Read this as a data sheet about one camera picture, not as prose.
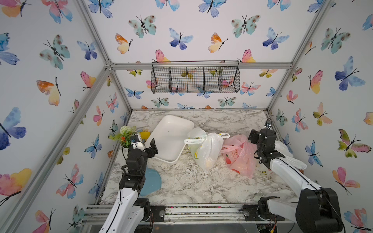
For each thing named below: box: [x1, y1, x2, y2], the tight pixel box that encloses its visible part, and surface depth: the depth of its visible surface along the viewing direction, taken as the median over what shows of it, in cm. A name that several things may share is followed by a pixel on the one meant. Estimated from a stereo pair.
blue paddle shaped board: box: [139, 167, 162, 197], surface depth 85 cm
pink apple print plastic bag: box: [220, 133, 258, 179], surface depth 85 cm
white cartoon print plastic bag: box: [275, 140, 307, 170], surface depth 81 cm
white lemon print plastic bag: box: [183, 127, 231, 174], surface depth 84 cm
